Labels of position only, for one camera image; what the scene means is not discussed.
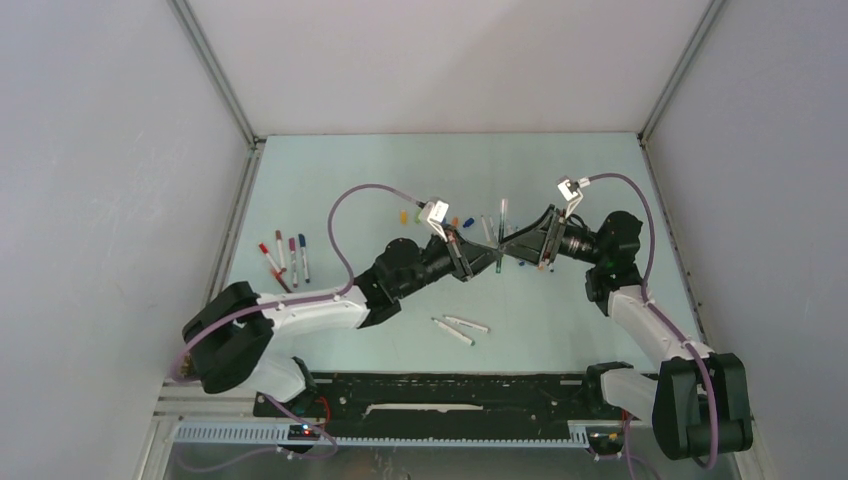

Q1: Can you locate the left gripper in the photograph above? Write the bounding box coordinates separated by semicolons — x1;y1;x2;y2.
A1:
395;224;501;299

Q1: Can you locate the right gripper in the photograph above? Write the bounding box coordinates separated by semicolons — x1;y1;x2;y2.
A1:
498;205;607;267

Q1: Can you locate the yellow pen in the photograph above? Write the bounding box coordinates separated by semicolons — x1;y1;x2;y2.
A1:
480;215;493;245

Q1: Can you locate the grey cap marker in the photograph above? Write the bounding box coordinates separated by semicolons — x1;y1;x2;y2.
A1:
443;315;491;333

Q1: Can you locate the green cap marker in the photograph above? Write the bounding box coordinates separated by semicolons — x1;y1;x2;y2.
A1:
432;317;475;346

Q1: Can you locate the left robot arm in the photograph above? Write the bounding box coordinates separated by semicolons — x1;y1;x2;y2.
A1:
182;227;502;417

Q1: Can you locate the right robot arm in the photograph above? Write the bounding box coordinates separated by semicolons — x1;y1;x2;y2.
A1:
499;207;754;462

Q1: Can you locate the navy blue cap pen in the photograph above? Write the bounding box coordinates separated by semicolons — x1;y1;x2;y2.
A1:
298;233;311;284

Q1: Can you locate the purple pen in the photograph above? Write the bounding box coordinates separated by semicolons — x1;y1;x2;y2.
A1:
288;237;299;288

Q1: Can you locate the maroon pen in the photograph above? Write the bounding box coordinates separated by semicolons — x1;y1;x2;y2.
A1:
275;230;287;273

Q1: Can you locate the red pen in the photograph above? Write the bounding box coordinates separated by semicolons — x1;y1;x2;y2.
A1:
258;242;292;293

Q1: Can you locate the right controller board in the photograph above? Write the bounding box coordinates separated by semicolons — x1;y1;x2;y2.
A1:
589;432;623;446

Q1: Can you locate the controller board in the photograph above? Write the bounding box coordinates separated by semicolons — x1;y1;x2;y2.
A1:
287;425;322;441
589;432;623;446

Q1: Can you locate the left controller board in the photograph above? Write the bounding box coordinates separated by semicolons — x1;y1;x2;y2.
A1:
287;425;322;441

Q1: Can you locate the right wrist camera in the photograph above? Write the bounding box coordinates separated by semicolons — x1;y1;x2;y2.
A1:
557;176;591;218

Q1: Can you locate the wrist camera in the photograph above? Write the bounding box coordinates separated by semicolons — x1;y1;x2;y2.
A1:
557;176;591;218
418;197;449;242

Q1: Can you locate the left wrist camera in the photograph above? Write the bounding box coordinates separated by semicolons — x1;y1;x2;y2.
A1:
418;197;449;242

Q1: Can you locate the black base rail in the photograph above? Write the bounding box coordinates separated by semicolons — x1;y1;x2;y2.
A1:
289;373;625;440

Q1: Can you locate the white cable duct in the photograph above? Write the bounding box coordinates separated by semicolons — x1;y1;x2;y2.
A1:
172;421;589;449

